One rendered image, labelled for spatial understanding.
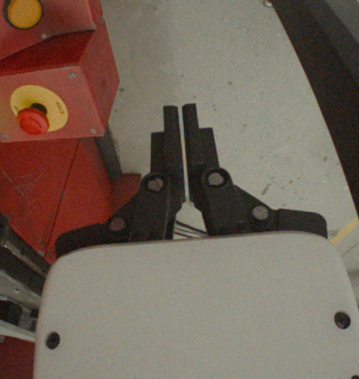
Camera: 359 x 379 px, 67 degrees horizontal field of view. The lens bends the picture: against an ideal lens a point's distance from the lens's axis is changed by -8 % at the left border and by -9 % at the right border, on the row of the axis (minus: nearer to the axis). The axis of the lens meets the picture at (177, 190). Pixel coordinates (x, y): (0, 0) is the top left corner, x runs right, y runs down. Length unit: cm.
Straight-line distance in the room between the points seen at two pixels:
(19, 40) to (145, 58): 86
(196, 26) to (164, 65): 20
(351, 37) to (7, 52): 54
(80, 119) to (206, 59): 89
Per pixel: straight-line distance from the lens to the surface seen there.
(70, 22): 39
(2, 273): 72
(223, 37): 117
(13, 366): 155
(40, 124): 36
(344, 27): 64
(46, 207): 88
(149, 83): 128
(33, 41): 41
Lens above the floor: 104
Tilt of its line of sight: 35 degrees down
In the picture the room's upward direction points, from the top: 177 degrees counter-clockwise
